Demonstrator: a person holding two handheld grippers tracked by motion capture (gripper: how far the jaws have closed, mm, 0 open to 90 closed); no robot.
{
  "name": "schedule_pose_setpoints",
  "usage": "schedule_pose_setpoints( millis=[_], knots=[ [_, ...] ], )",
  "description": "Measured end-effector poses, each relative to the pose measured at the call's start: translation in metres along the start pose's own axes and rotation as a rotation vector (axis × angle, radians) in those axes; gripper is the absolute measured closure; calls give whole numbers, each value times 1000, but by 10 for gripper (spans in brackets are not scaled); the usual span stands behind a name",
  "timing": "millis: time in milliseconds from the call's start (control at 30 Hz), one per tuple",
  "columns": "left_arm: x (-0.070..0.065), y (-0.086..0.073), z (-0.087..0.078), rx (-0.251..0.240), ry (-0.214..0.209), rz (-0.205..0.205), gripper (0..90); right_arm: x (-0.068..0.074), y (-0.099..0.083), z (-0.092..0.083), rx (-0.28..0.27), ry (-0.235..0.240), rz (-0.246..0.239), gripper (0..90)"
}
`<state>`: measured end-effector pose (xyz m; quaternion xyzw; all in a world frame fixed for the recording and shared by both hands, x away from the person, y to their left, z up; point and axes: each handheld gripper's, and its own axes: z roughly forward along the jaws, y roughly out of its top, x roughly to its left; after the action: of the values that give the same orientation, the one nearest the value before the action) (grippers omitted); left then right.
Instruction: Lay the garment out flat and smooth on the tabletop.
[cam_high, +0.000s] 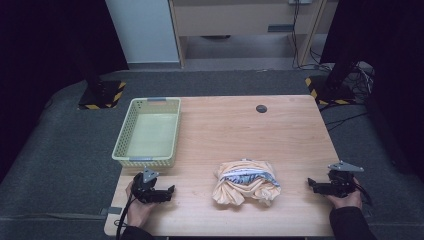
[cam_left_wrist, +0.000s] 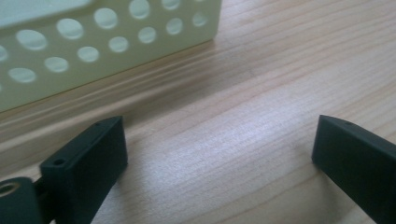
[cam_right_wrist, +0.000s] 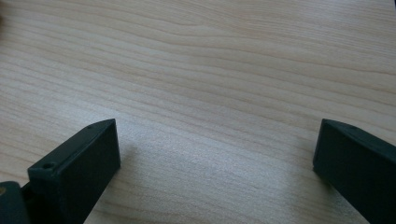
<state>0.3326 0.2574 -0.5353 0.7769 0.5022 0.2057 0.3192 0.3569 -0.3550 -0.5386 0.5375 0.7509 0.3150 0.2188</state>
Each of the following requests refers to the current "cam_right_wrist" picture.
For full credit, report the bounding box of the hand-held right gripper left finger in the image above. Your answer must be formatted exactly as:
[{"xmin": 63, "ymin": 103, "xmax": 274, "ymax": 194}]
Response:
[{"xmin": 27, "ymin": 118, "xmax": 121, "ymax": 224}]

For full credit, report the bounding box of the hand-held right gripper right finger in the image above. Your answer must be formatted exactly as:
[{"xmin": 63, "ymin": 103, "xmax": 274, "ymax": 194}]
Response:
[{"xmin": 312, "ymin": 118, "xmax": 396, "ymax": 224}]

